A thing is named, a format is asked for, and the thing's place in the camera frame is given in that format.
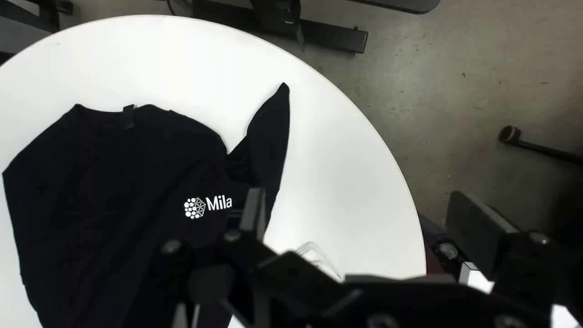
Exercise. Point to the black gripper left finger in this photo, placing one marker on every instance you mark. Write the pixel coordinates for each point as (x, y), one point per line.
(254, 211)

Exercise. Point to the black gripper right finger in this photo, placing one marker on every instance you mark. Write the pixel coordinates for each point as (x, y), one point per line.
(476, 224)

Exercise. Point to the black t-shirt with Mila logo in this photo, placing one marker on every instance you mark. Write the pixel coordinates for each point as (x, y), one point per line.
(110, 211)

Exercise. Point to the black metal floor frame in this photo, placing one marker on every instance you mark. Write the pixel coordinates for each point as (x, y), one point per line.
(329, 34)

